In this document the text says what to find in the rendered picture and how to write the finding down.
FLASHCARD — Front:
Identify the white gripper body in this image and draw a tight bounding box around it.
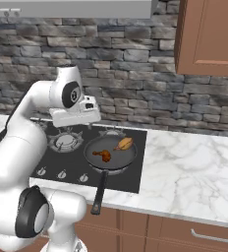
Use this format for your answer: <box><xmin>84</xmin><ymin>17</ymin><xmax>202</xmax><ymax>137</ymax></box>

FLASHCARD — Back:
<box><xmin>49</xmin><ymin>105</ymin><xmax>102</xmax><ymax>129</ymax></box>

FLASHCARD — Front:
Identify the black frying pan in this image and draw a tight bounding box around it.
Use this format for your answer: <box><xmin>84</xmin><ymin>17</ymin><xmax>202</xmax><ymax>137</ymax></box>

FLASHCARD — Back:
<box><xmin>83</xmin><ymin>134</ymin><xmax>139</xmax><ymax>217</ymax></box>

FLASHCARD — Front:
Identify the black gas hob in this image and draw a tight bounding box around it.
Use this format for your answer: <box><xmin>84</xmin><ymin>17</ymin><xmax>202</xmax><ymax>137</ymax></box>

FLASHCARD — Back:
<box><xmin>0</xmin><ymin>119</ymin><xmax>148</xmax><ymax>195</ymax></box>

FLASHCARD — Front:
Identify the brown wall cupboard door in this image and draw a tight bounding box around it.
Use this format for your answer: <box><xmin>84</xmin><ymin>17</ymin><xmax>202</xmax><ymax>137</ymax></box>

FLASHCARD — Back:
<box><xmin>173</xmin><ymin>0</ymin><xmax>228</xmax><ymax>78</ymax></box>

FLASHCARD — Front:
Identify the brown drawer front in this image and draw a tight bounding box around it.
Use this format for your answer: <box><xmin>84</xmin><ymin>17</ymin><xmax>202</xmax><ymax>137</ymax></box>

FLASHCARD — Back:
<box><xmin>158</xmin><ymin>217</ymin><xmax>228</xmax><ymax>252</ymax></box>

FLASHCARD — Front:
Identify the silver drawer handle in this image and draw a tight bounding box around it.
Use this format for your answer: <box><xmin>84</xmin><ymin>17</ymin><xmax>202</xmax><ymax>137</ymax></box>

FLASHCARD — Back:
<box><xmin>190</xmin><ymin>228</ymin><xmax>228</xmax><ymax>244</ymax></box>

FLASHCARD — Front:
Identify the brown base cupboard door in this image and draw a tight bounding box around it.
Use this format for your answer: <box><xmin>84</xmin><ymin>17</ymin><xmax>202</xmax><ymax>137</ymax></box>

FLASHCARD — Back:
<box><xmin>74</xmin><ymin>205</ymin><xmax>121</xmax><ymax>252</ymax></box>
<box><xmin>120</xmin><ymin>210</ymin><xmax>149</xmax><ymax>252</ymax></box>

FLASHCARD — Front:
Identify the grey range hood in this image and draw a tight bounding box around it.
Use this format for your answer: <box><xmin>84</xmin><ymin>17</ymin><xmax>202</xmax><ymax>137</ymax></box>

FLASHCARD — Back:
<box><xmin>0</xmin><ymin>0</ymin><xmax>159</xmax><ymax>20</ymax></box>

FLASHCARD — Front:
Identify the dark brown chicken drumstick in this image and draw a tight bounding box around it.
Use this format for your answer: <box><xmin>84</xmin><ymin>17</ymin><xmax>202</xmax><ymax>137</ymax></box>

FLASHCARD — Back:
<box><xmin>91</xmin><ymin>150</ymin><xmax>113</xmax><ymax>163</ymax></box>

